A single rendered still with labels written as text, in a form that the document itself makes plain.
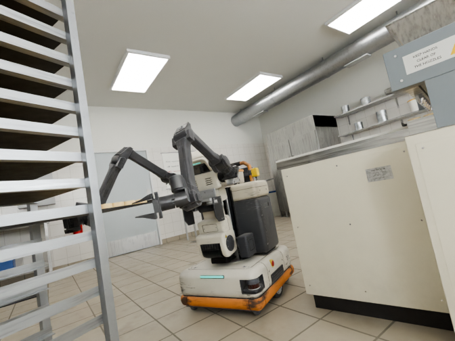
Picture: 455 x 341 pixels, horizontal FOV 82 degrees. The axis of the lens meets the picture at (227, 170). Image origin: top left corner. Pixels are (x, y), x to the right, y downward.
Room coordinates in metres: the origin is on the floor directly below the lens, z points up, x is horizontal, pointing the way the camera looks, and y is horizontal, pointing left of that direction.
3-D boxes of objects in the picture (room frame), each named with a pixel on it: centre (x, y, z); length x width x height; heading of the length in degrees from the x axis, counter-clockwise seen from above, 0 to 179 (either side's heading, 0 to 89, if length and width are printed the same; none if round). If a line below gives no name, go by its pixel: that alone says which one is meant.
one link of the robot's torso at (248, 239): (1.84, 0.09, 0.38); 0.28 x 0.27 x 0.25; 59
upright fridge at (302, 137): (5.97, -1.79, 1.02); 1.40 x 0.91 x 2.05; 36
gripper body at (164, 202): (1.02, 0.26, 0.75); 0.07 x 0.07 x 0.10; 14
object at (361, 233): (1.50, -0.69, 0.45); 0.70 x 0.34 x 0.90; 47
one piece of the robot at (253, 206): (2.09, 0.01, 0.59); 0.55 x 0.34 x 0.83; 59
